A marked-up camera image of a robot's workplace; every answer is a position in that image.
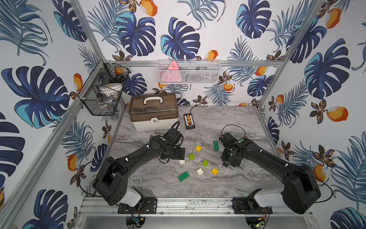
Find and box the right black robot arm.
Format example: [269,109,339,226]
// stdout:
[219,132,321,214]

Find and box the aluminium front rail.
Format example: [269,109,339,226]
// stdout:
[79,198,313,218]

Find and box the black wire basket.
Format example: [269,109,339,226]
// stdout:
[77,60,131,116]

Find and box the lime lego right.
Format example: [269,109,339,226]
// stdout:
[202,160,209,167]

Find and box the yellow lego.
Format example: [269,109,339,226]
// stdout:
[195,146,202,152]
[211,168,219,176]

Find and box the lime lego left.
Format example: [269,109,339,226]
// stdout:
[188,153,195,160]

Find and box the pink triangle object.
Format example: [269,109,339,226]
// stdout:
[161,61,182,83]

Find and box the cream lego lower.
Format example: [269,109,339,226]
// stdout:
[196,168,204,175]

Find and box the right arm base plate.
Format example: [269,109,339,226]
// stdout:
[232,197,273,215]

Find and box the black remote control box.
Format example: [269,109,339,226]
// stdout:
[184,113,195,130]

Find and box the white object in basket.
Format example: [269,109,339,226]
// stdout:
[98,83,123,96]

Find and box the dark green long lego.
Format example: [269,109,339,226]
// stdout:
[213,141,220,151]
[178,171,190,182]

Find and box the lime lego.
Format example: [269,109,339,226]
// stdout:
[188,153,195,160]
[202,160,209,167]

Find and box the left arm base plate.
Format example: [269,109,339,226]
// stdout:
[118,197,158,215]

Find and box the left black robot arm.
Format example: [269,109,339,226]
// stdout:
[92,121,185,207]

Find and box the clear wall shelf tray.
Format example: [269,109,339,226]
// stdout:
[157,60,222,85]

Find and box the brown lidded storage box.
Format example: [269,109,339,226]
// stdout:
[128,93,179,131]

